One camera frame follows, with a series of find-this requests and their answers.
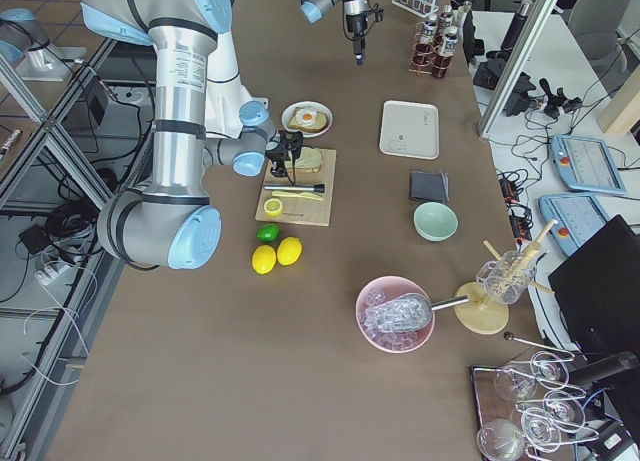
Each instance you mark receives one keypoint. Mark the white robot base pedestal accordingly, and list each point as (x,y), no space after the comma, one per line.
(225,92)

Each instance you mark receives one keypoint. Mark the wooden cutting board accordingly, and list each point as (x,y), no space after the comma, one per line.
(308,202)

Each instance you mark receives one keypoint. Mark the black laptop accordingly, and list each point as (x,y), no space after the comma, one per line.
(597,290)

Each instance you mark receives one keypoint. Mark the pink bowl with ice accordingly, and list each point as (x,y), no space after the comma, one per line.
(383,289)

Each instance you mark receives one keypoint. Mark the wooden cup stand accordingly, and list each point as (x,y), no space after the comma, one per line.
(482,314)

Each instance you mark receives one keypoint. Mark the steel muddler with black tip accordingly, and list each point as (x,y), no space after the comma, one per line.
(315,188)

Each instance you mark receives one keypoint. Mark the blue teach pendant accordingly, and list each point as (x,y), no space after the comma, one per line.
(579,216)
(585,164)

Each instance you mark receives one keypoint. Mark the copper wire bottle rack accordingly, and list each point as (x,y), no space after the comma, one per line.
(432,53)

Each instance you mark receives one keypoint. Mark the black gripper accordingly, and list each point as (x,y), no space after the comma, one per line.
(356,24)
(278,164)

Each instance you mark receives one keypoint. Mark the green lime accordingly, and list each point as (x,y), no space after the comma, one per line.
(268,233)

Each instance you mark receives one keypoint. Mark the steel ice scoop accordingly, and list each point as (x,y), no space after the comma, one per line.
(406,313)

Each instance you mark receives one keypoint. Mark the half lemon slice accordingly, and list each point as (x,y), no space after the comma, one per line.
(273,207)

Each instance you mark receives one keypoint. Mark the aluminium frame post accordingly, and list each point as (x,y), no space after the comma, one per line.
(527,40)

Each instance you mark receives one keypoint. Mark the clear glass pitcher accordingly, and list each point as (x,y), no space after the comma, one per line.
(505,279)

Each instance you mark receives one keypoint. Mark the white round plate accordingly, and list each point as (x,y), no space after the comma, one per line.
(288,112)

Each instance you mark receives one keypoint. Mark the tea bottle white cap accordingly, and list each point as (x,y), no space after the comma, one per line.
(426,35)

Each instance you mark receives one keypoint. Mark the bread slice with egg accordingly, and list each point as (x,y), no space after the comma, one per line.
(308,120)

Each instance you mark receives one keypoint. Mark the yellow plastic knife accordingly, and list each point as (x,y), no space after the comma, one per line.
(298,194)

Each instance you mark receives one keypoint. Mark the folded grey cloth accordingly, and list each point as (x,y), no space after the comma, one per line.
(429,187)

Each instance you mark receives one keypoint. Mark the mint green bowl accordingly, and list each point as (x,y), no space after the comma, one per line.
(435,221)

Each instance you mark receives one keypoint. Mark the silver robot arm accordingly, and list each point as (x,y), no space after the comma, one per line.
(315,10)
(168,219)

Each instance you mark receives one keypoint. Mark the wine glass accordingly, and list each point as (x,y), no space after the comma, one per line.
(501,440)
(549,370)
(515,382)
(564,410)

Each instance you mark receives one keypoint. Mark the whole yellow lemon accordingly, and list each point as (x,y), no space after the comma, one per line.
(263,259)
(289,251)

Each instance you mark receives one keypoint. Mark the cream rabbit tray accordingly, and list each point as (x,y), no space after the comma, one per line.
(409,129)

